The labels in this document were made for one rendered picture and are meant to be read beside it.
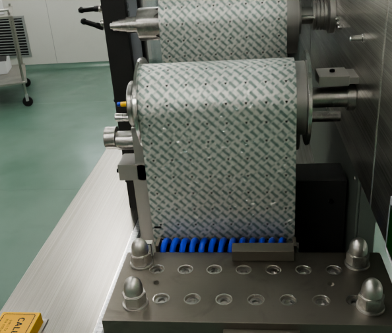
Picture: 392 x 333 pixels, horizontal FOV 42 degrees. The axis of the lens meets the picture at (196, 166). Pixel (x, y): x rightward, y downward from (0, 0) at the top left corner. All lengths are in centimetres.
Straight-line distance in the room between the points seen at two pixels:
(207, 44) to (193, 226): 35
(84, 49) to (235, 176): 603
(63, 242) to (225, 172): 49
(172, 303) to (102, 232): 46
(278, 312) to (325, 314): 6
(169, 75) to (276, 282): 34
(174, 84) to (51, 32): 611
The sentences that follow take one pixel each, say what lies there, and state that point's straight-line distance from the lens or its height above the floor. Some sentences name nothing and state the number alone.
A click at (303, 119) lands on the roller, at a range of 77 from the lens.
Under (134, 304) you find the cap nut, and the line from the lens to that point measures 72.
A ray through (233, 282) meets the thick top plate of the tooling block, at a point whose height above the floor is 103.
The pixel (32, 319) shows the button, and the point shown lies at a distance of 93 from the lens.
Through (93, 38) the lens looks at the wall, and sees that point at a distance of 669.
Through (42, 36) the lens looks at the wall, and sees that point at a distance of 690.
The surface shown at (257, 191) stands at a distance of 81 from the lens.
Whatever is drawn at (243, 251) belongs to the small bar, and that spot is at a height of 105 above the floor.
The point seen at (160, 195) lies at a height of 111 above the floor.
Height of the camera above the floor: 150
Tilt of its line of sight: 25 degrees down
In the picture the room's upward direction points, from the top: 4 degrees counter-clockwise
